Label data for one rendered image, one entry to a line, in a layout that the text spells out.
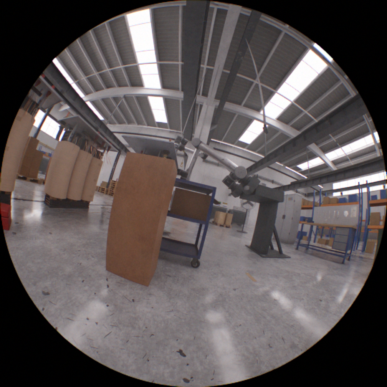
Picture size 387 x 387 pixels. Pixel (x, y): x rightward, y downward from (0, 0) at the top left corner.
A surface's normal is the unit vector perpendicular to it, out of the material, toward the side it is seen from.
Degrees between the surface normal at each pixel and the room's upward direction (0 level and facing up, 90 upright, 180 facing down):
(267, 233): 90
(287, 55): 174
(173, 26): 174
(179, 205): 90
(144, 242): 90
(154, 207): 90
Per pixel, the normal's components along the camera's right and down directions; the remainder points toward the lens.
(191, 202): 0.06, -0.11
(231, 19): -0.22, 0.97
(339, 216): -0.97, -0.23
